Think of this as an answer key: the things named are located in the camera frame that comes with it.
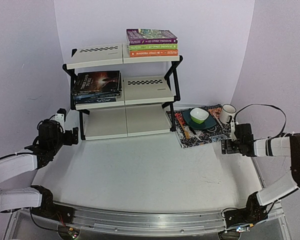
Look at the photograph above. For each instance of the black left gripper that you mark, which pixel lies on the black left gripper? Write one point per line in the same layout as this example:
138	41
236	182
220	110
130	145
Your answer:
69	141

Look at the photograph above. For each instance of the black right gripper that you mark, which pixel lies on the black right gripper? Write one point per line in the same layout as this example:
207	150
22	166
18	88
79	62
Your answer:
227	146

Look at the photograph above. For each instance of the floral Little Women book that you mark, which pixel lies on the floral Little Women book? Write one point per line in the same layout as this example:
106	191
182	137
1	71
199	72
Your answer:
95	100

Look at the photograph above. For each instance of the dark red black book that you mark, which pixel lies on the dark red black book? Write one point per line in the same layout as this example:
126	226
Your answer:
97	80

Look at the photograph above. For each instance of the dark blue Nineteen Eighty-Four book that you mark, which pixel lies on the dark blue Nineteen Eighty-Four book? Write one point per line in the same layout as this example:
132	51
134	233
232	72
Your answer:
92	96

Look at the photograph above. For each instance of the black Moon and Sixpence book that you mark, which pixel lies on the black Moon and Sixpence book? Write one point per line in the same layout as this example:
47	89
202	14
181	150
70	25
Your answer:
117	93

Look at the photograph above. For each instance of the orange 78-Storey Treehouse book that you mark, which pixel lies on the orange 78-Storey Treehouse book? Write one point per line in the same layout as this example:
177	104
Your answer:
154	53

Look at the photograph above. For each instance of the green 65-Storey Treehouse book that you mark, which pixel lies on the green 65-Storey Treehouse book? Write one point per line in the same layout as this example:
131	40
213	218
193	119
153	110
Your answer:
142	47

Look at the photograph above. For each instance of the purple 117-Storey Treehouse book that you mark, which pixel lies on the purple 117-Storey Treehouse book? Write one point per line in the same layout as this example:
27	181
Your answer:
144	36

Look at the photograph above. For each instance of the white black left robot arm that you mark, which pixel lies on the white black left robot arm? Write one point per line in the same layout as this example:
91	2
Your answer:
51	137

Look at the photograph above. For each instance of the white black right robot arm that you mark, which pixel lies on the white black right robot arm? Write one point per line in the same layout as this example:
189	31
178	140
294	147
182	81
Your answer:
260	203

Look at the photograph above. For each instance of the teal plate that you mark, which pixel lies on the teal plate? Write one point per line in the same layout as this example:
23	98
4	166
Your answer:
207	124

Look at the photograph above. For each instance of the white ribbed mug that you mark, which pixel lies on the white ribbed mug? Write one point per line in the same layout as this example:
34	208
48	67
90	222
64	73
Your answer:
227	114

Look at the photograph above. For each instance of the patterned fabric placemat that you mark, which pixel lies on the patterned fabric placemat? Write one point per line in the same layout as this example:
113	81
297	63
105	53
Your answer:
185	137

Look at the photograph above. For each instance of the green white bowl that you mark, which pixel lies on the green white bowl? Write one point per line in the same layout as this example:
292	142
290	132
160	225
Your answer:
198	115

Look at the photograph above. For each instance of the beige three-tier shelf rack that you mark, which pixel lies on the beige three-tier shelf rack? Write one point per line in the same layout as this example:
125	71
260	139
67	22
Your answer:
145	105

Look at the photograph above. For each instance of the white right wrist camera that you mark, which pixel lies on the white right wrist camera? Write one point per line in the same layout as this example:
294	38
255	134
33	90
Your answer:
233	125

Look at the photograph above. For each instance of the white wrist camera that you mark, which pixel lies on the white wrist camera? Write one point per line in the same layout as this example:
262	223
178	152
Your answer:
233	125
60	117

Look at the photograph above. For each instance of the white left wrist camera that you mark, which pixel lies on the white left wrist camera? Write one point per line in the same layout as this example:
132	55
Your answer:
60	117

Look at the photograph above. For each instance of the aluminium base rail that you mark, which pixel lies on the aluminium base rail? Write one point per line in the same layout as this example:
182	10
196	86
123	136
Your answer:
94	223

